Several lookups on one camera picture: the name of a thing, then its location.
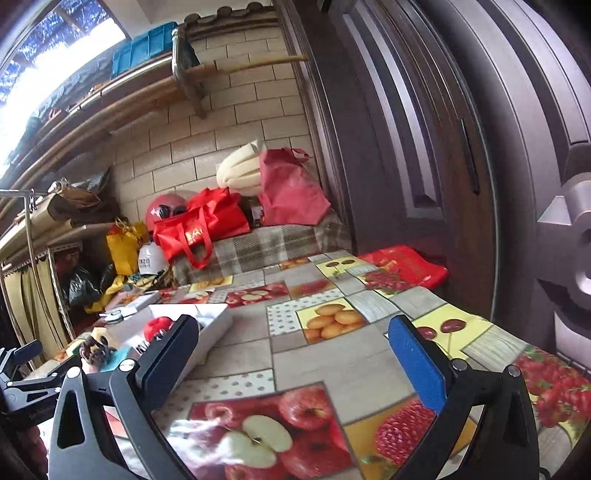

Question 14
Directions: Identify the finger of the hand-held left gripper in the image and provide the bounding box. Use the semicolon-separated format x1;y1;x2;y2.
7;367;85;394
0;340;44;377

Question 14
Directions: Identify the dusty red fabric bag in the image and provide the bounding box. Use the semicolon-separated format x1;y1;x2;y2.
257;148;333;227

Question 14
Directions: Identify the cream ribbed cushion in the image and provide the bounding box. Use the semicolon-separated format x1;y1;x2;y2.
216;140;269;197

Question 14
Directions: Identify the wooden stick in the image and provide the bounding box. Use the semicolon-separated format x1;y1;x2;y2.
194;54;309;80

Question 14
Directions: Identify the grey embossed door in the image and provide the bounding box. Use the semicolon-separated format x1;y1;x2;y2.
462;0;591;370

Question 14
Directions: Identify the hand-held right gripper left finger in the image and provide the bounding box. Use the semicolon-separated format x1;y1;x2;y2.
47;314;200;480

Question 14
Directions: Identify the fruit print tablecloth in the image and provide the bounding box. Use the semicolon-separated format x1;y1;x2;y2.
37;251;583;480

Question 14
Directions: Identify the white helmet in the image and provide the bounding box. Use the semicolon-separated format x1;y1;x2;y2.
137;241;171;277

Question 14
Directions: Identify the bright window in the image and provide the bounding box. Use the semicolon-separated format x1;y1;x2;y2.
0;0;127;176

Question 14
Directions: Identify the white flat carton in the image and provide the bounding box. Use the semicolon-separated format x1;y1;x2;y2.
104;291;162;319

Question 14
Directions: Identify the brown paper bag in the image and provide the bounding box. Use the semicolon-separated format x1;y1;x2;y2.
46;182;114;222

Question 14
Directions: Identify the yellow shopping bag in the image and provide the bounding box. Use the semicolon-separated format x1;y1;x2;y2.
106;220;149;275

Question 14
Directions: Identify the teal sponge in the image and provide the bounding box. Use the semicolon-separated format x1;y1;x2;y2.
99;348;130;373

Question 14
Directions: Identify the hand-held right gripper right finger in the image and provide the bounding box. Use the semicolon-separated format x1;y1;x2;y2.
388;315;541;480

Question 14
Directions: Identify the yellow curtain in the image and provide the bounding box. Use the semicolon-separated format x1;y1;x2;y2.
0;258;70;365

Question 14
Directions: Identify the flat red printed bag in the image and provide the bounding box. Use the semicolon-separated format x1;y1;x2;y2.
358;246;450;291

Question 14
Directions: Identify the red soft ball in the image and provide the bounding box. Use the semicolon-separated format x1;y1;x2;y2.
143;316;176;343

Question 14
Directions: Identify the metal shelf bracket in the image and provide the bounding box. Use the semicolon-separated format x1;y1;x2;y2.
172;25;208;119

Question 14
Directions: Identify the wooden wall shelf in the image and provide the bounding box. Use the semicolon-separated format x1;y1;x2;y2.
0;46;218;259

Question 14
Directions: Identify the white cardboard box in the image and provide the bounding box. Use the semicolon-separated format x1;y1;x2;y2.
28;302;234;384

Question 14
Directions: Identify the black plastic bag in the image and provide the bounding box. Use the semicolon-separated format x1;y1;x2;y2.
68;263;116;310

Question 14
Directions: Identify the blue plastic crate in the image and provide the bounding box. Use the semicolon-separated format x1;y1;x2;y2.
111;21;178;79

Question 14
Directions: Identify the brown panelled door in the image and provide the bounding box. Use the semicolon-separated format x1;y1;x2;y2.
274;0;502;319

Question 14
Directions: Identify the glossy red tote bag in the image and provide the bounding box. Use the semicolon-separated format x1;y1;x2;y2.
152;187;251;270

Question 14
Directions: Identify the red helmet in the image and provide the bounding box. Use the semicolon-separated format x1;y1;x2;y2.
145;190;199;232

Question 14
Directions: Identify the brown plaid blanket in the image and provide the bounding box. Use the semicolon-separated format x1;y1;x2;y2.
172;210;354;287

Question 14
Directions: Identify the brown rope toy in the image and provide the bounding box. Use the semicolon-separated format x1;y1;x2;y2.
79;335;116;367

